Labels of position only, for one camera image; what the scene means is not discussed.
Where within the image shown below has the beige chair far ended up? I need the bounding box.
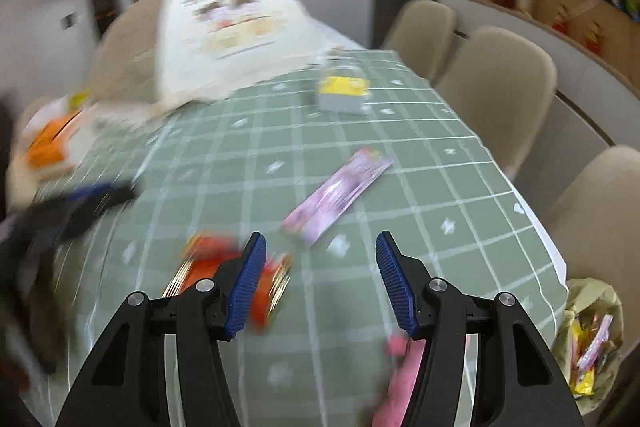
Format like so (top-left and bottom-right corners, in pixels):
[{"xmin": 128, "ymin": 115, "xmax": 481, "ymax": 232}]
[{"xmin": 382, "ymin": 0, "xmax": 457, "ymax": 81}]

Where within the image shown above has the red gold snack bag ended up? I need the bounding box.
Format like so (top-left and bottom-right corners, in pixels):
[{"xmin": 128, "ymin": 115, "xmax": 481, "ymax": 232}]
[{"xmin": 163, "ymin": 232, "xmax": 293, "ymax": 332}]

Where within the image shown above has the green grid tablecloth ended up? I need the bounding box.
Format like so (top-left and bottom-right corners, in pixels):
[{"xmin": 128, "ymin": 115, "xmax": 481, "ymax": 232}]
[{"xmin": 26, "ymin": 51, "xmax": 567, "ymax": 426}]

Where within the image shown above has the beige chair nearest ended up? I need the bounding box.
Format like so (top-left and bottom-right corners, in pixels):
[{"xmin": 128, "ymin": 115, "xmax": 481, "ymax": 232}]
[{"xmin": 544, "ymin": 145, "xmax": 640, "ymax": 298}]

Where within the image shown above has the red figurine left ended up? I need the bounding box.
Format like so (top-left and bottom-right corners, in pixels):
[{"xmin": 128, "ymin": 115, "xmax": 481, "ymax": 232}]
[{"xmin": 550, "ymin": 4, "xmax": 570, "ymax": 35}]

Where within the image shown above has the red figurine right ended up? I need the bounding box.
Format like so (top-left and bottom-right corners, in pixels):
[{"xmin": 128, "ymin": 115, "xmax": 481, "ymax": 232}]
[{"xmin": 584, "ymin": 20, "xmax": 604, "ymax": 56}]

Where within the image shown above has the orange white paper bag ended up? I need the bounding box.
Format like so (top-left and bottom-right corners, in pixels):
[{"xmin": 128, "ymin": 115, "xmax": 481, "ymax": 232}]
[{"xmin": 17, "ymin": 96, "xmax": 98, "ymax": 182}]

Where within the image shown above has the white mesh food cover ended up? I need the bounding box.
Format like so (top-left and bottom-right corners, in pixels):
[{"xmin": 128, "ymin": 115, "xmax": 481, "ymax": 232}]
[{"xmin": 88, "ymin": 0, "xmax": 331, "ymax": 115}]

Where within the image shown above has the red figurine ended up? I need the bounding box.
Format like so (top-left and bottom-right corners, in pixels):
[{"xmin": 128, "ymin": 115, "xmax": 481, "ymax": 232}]
[
  {"xmin": 550, "ymin": 4, "xmax": 570, "ymax": 35},
  {"xmin": 584, "ymin": 20, "xmax": 604, "ymax": 56}
]

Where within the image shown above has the small grey yellow gift box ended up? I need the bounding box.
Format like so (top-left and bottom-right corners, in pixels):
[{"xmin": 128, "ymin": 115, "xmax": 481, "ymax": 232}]
[{"xmin": 316, "ymin": 58, "xmax": 370, "ymax": 115}]

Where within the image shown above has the purple long wrapper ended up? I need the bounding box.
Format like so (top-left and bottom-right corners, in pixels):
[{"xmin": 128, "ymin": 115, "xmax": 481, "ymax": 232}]
[{"xmin": 281, "ymin": 147, "xmax": 393, "ymax": 246}]

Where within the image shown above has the beige chair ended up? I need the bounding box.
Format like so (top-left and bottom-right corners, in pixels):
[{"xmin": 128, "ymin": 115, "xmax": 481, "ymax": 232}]
[
  {"xmin": 382, "ymin": 0, "xmax": 457, "ymax": 81},
  {"xmin": 544, "ymin": 145, "xmax": 640, "ymax": 298},
  {"xmin": 436, "ymin": 26, "xmax": 558, "ymax": 180}
]

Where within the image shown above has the trash bin with yellow bag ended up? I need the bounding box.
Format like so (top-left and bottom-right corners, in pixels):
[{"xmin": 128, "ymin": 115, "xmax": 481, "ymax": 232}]
[{"xmin": 552, "ymin": 277, "xmax": 624, "ymax": 416}]

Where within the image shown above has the beige chair middle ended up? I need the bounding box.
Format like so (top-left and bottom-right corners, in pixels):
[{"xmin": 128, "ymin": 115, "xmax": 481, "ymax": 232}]
[{"xmin": 436, "ymin": 26, "xmax": 558, "ymax": 180}]

